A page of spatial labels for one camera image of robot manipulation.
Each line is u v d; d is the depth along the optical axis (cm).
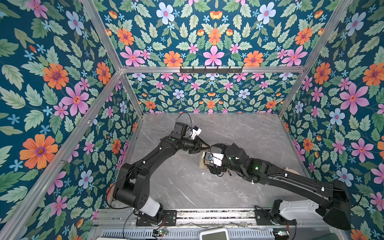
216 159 59
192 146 72
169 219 73
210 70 93
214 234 65
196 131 78
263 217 73
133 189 44
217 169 63
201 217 75
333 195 41
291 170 87
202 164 72
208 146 77
